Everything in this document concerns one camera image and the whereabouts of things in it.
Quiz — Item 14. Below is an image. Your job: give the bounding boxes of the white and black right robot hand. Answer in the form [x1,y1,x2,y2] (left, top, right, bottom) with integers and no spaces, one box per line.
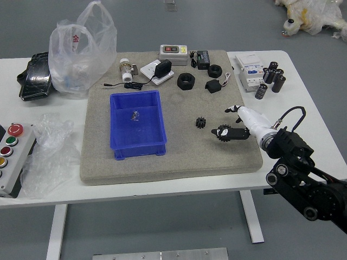
[211,104,273,142]

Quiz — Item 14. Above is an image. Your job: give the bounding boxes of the big black gear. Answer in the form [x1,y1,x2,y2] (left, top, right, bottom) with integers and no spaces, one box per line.
[216,123,233,143]

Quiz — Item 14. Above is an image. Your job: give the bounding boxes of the small black hex nut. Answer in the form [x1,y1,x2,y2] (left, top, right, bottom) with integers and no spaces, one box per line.
[207,64,223,79]

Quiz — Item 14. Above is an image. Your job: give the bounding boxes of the big black hex nut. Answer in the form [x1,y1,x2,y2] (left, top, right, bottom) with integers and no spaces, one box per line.
[177,72,196,90]

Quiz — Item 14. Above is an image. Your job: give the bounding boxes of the grey control box with buttons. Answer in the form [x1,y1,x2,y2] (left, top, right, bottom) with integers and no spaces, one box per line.
[0,123,37,199]

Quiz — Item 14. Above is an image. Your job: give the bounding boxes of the white circuit breaker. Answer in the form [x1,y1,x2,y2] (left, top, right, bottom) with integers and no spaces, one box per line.
[234,53,268,94]

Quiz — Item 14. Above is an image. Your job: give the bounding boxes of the black power supply module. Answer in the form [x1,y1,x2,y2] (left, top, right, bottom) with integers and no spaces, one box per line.
[197,50,215,70]

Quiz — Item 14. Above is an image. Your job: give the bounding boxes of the grey-brown foam mat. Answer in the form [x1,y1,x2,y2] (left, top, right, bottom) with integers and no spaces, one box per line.
[79,49,264,186]

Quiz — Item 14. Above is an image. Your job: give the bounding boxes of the white table leg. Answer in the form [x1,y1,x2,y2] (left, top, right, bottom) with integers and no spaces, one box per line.
[46,204,68,260]
[239,190,265,244]

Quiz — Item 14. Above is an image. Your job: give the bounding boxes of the plush toy in plastic wrap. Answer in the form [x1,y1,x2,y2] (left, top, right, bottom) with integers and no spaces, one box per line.
[273,0,347,42]

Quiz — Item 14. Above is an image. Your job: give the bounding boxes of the blue plastic bin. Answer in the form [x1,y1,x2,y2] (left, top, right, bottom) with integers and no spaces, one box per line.
[109,90,168,161]

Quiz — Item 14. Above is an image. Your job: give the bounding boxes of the brass valve with white ends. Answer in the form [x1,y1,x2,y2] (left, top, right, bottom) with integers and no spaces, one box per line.
[118,58,139,83]

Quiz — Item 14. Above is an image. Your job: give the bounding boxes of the white translucent plastic bag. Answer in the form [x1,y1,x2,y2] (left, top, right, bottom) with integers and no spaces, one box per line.
[48,1,118,100]

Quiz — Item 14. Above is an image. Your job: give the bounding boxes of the clear bubble wrap bag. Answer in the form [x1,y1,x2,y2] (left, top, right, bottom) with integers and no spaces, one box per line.
[20,113,82,200]

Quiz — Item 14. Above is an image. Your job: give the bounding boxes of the black plastic tray stack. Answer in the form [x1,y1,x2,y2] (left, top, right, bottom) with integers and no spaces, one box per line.
[16,52,56,102]

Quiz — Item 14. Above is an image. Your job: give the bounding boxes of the small black module with wires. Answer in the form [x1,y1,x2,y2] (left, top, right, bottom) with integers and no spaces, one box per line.
[204,71,233,94]

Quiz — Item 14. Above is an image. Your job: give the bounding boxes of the short black cable bundle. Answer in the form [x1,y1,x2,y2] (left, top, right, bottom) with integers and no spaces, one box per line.
[189,50,199,69]

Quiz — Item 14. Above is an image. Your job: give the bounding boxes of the grey push-button switch box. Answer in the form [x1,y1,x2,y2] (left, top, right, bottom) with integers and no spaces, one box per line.
[158,44,190,67]

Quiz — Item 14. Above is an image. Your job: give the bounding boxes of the black power adapter with cord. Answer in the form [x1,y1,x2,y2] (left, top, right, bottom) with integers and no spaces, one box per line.
[100,60,172,90]

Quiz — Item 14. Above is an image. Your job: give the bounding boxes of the white wall socket plate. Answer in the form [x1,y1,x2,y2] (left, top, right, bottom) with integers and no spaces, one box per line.
[140,60,175,86]

